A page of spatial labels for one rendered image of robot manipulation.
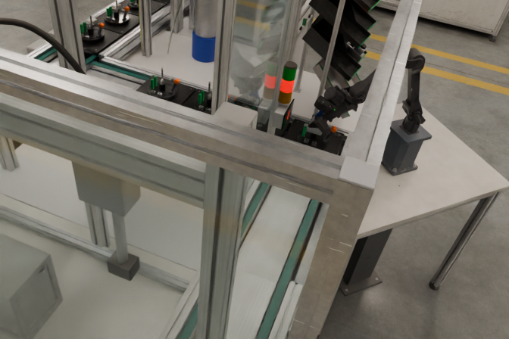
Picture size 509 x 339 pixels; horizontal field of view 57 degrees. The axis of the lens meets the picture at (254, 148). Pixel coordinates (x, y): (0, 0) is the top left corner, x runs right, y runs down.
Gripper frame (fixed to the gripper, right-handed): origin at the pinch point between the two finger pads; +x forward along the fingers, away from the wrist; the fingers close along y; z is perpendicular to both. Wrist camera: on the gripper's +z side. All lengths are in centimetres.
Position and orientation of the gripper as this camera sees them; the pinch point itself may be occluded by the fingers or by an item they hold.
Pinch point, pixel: (316, 119)
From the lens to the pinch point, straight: 201.3
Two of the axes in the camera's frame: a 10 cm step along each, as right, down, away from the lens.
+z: -6.3, -7.3, -2.8
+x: -7.0, 3.7, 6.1
